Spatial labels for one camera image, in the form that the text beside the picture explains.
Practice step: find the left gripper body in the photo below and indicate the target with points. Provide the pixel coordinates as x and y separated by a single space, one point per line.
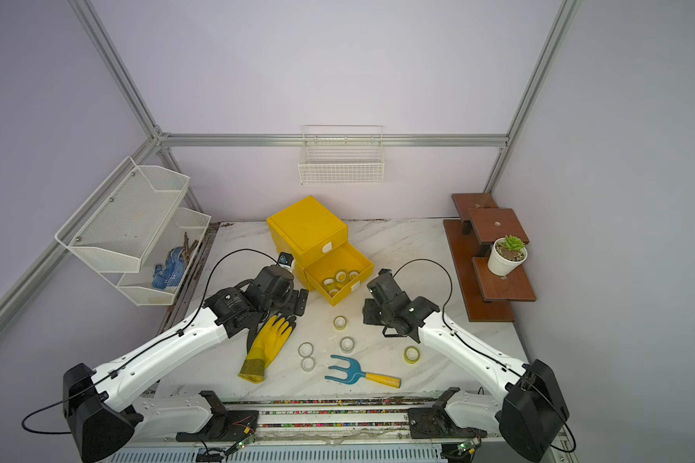
267 311

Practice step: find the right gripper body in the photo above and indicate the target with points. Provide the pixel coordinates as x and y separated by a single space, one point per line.
376 310

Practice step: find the yellow drawer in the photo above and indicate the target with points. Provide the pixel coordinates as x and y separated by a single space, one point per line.
345 257

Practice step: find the clear tape roll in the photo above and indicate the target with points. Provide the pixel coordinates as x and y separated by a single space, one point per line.
347 345
305 350
308 364

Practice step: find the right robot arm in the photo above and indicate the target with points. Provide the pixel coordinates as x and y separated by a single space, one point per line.
523 402

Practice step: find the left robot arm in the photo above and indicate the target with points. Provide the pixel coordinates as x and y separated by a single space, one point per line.
105 409

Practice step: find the yellow drawer cabinet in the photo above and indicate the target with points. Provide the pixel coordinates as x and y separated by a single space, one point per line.
308 231

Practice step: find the yellow black work glove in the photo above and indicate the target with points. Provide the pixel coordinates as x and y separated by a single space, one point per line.
266 348

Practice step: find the blue garden fork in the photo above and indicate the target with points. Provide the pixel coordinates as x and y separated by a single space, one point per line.
353 373

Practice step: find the blue item in rack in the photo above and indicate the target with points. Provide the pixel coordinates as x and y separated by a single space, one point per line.
171 272

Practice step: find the brown wooden step shelf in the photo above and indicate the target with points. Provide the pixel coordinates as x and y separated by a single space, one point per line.
489 283

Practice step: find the white potted succulent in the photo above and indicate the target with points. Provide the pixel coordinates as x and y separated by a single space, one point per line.
507 254

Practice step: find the white mesh two-tier rack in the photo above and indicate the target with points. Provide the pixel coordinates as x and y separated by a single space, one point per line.
135 218

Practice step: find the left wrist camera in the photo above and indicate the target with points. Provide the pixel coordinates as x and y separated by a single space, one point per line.
286 261

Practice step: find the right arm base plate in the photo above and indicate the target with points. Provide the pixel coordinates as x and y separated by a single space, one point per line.
431 423

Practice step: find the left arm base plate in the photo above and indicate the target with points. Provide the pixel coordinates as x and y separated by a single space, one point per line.
223 428

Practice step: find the white wire wall basket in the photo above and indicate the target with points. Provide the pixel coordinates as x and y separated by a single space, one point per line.
333 164

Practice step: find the aluminium frame rail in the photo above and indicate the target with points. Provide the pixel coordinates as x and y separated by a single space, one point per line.
174 140

